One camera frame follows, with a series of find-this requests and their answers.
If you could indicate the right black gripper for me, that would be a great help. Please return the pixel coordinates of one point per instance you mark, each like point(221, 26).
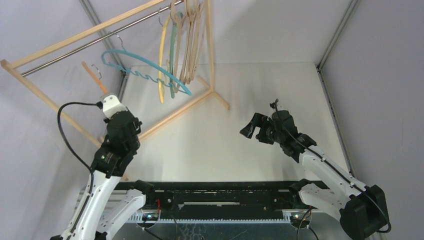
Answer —
point(262, 129)

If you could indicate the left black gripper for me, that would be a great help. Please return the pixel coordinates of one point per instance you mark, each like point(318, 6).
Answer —
point(136, 123)

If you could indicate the beige plastic hanger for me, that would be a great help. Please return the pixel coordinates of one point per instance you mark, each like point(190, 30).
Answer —
point(185, 46)
point(173, 12)
point(189, 61)
point(197, 41)

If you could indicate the green wavy wire hanger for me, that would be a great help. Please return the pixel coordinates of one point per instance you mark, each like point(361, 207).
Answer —
point(175, 43)

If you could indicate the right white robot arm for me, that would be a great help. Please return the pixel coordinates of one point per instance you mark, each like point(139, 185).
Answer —
point(361, 210)

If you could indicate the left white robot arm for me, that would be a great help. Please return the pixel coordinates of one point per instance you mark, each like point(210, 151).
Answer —
point(108, 166)

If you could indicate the metal hanging rod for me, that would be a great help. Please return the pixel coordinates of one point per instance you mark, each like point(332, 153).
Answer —
point(95, 29)

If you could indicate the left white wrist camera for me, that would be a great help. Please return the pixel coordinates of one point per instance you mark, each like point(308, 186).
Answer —
point(111, 105)

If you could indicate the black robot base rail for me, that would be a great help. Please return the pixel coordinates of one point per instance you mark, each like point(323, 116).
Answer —
point(224, 201)

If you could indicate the wooden clothes rack frame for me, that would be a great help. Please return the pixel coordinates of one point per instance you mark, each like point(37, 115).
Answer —
point(210, 92)

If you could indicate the right aluminium frame post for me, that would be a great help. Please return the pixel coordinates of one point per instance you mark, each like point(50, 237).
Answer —
point(320, 67)

